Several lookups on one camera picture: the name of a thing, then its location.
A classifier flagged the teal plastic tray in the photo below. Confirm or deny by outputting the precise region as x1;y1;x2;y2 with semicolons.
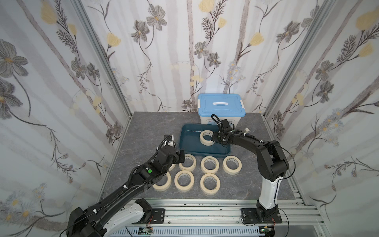
179;123;232;159

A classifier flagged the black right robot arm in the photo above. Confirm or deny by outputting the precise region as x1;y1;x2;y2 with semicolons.
211;114;290;223

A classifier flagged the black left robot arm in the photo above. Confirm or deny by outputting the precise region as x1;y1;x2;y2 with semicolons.
61;135;185;237

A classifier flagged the white box with blue lid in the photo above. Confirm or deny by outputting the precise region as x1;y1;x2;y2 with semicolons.
197;93;246;125

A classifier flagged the small circuit board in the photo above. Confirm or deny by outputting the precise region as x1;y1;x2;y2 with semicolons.
138;227;154;235

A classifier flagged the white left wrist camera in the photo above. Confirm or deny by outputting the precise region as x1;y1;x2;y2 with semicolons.
163;134;176;148

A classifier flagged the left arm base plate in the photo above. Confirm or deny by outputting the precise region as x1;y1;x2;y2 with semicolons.
145;208;165;225

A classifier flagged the aluminium frame rail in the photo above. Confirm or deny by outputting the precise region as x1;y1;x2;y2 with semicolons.
146;198;330;237

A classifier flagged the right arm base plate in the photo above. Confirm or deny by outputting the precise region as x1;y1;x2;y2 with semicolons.
241;207;283;224

